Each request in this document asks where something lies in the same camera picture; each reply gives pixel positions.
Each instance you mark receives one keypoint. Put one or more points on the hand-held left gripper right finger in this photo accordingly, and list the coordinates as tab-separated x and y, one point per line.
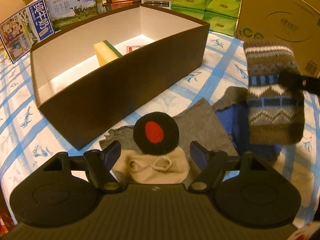
197	153

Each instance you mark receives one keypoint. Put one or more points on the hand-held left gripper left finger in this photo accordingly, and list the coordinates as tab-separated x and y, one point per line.
113	153

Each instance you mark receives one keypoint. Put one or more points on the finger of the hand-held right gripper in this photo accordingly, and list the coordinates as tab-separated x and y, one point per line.
297	82

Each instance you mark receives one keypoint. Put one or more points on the grey cloth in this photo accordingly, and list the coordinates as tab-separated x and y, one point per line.
197	127

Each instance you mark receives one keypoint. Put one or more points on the black round red-centred knit patch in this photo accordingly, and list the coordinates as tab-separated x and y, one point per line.
140	140

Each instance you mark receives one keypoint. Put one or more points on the patterned knit sock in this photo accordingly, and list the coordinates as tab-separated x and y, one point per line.
270	115

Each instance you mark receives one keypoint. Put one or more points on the blue fleece cloth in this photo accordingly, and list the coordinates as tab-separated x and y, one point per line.
237	125

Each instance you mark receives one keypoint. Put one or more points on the brown cardboard storage box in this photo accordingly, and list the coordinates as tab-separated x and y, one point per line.
112	92

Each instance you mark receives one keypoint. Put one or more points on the green and yellow sponge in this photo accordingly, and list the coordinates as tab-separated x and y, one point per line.
105	53

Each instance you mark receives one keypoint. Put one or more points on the large brown cardboard box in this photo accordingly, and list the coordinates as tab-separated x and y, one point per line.
275	10

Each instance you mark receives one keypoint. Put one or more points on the blue checked floral bedsheet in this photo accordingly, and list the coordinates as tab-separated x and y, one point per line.
25	105

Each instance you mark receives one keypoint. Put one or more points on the stack of green tissue packs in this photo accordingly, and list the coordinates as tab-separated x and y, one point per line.
207	5

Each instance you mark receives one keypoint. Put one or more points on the red checked cloth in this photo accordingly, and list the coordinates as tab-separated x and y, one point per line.
5	220

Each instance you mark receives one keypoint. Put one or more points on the milk gift box with cow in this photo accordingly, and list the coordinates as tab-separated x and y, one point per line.
72	7

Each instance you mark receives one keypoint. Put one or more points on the blue and white milk carton box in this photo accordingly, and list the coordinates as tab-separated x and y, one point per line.
25	30

